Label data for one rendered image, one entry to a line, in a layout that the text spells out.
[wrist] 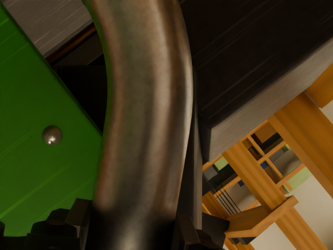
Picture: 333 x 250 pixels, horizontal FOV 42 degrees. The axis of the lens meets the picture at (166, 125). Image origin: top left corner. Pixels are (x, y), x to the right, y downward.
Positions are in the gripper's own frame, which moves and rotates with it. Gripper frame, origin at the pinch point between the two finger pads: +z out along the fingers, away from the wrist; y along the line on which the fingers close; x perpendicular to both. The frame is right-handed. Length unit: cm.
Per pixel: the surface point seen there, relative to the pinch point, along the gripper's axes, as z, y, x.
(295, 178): 841, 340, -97
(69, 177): 9.9, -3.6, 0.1
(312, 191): 886, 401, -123
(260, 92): 15.3, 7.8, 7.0
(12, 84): 10.0, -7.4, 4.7
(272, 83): 15.4, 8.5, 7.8
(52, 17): 57, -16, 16
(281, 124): 82, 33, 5
